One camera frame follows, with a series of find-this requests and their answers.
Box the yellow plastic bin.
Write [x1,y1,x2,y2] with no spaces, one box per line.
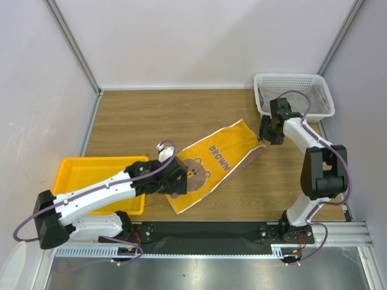
[52,156,149,216]

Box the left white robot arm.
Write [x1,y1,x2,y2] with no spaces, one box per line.
[33,156,188,250]

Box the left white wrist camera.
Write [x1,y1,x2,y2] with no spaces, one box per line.
[157,143,175,165]

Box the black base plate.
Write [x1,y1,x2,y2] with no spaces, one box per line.
[116,221,314,256]

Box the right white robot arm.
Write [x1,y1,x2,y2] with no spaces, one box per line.
[258,97,350,243]

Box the white perforated basket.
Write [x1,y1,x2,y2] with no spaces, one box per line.
[253,73,335,123]

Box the aluminium frame rail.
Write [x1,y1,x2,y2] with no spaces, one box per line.
[44,0,102,94]

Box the brown towel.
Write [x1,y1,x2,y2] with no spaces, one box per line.
[166,119,265,214]

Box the grey towel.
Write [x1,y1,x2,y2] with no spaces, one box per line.
[258,86,330,114]

